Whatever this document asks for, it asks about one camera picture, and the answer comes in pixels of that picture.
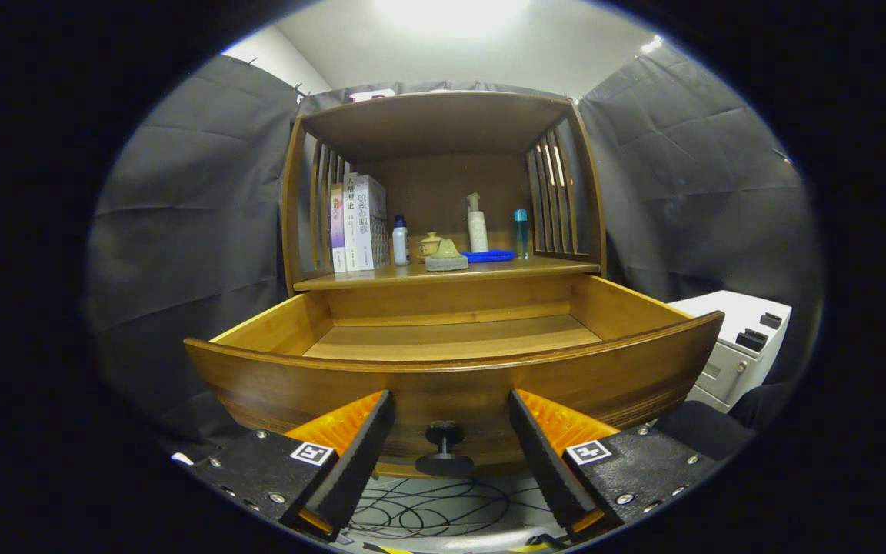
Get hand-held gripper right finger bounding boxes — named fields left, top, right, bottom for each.
left=509, top=389, right=728, bottom=543

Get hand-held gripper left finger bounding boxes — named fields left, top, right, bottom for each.
left=189, top=389, right=396, bottom=539

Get wooden drawer with black knob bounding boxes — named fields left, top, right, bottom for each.
left=184, top=275, right=724, bottom=478

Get pale green scrub brush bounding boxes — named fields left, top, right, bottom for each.
left=424, top=239, right=469, bottom=272

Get wooden countertop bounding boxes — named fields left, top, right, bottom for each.
left=293, top=255, right=601, bottom=292

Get white metal cabinet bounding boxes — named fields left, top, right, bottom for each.
left=666, top=290, right=793, bottom=412

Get wooden cabinet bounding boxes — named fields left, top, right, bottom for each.
left=280, top=91, right=608, bottom=478

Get person's leg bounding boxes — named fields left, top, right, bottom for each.
left=655, top=382, right=798, bottom=462

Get white bottle with blue cap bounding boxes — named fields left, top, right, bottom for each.
left=391, top=215, right=411, bottom=266

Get purple book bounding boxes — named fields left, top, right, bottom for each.
left=329, top=185, right=348, bottom=273

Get white patterned book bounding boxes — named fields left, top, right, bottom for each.
left=352, top=175, right=390, bottom=270

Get white pump bottle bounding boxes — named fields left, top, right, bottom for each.
left=466, top=192, right=489, bottom=253

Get large ceiling lamp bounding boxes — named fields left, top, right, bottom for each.
left=370, top=0, right=532, bottom=35

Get black floor cables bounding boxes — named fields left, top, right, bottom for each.
left=347, top=477, right=559, bottom=539

